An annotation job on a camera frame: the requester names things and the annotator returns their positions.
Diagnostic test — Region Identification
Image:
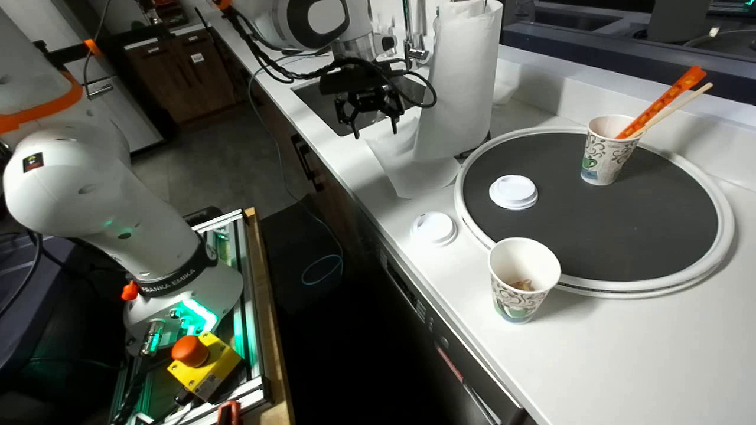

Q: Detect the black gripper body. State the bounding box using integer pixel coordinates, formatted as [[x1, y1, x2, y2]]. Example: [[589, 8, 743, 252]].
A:
[[316, 60, 413, 123]]

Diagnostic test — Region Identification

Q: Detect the white paper towel sheet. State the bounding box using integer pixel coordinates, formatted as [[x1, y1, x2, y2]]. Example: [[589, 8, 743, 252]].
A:
[[362, 108, 462, 201]]

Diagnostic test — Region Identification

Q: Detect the white paper towel roll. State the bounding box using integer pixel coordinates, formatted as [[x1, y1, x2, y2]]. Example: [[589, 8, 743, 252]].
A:
[[413, 0, 506, 166]]

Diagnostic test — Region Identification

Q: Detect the white plastic cup lid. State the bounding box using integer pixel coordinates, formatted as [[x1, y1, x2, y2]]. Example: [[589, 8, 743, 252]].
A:
[[408, 209, 461, 248], [486, 171, 541, 213]]

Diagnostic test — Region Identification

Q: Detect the patterned paper cup with chopsticks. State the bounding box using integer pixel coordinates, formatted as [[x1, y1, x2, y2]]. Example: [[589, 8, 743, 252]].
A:
[[579, 112, 642, 189]]

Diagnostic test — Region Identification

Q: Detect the patterned paper cup brown residue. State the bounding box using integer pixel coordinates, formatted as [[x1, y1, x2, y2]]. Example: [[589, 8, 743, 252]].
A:
[[486, 236, 563, 326]]

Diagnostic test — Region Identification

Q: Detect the dark kitchen sink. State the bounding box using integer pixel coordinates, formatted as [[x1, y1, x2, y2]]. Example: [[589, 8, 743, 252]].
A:
[[290, 72, 431, 142]]

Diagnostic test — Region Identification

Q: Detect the chrome faucet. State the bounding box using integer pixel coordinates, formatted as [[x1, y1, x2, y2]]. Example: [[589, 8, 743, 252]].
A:
[[400, 0, 435, 71]]

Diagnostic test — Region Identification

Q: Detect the brown wooden cabinet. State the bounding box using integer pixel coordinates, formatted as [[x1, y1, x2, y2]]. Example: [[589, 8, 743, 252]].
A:
[[115, 26, 238, 128]]

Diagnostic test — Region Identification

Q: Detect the wooden board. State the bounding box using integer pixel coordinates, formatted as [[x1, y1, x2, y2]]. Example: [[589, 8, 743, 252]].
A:
[[240, 206, 298, 425]]

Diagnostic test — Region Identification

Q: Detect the dark under-counter cabinet front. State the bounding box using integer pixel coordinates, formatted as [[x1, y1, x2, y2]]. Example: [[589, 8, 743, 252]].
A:
[[257, 131, 538, 425]]

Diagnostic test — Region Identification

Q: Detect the white appliance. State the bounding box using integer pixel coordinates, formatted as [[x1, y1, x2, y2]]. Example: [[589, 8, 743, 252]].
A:
[[62, 53, 166, 154]]

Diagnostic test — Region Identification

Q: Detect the round black tray white rim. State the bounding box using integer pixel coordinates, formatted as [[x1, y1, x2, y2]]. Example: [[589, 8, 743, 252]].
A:
[[453, 124, 740, 300]]

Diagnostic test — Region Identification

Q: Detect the orange chopstick sleeve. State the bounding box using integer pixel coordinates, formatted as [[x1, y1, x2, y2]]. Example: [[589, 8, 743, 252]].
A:
[[615, 65, 709, 142]]

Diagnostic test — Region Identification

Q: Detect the yellow emergency stop box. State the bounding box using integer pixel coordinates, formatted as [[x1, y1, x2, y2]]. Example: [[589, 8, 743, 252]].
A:
[[166, 333, 245, 402]]

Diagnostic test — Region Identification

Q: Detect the plain wooden chopstick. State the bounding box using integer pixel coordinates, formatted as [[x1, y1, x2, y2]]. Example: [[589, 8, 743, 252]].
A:
[[628, 79, 716, 138]]

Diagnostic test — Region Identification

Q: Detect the aluminium robot stand frame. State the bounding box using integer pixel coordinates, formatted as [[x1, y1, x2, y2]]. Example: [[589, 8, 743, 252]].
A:
[[109, 207, 270, 425]]

